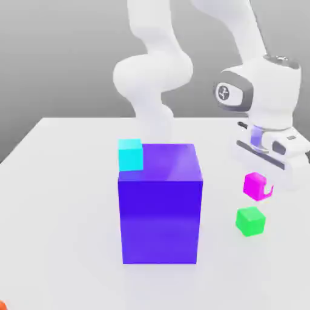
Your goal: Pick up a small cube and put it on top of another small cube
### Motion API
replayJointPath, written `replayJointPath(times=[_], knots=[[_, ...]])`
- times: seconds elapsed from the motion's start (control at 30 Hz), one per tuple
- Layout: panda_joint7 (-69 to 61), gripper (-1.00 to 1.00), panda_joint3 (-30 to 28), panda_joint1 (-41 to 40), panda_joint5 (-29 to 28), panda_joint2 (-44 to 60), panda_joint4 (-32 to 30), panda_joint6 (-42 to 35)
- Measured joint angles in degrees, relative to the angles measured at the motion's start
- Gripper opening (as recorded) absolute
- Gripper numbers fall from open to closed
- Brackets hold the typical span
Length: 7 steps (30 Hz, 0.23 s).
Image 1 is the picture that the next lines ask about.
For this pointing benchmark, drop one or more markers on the small orange cube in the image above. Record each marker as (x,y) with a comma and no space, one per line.
(2,306)

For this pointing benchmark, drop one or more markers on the large blue box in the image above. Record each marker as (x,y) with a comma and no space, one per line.
(159,218)

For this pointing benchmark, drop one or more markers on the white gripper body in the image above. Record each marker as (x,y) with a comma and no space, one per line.
(288,173)

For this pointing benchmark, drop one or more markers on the small magenta cube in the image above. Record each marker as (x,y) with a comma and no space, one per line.
(253,185)

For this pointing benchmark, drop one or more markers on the small cyan cube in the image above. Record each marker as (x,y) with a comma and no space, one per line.
(130,156)

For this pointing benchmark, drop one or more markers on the small green cube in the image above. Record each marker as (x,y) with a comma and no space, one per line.
(250,221)

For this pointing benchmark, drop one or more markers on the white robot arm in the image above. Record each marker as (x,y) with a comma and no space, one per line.
(155,72)

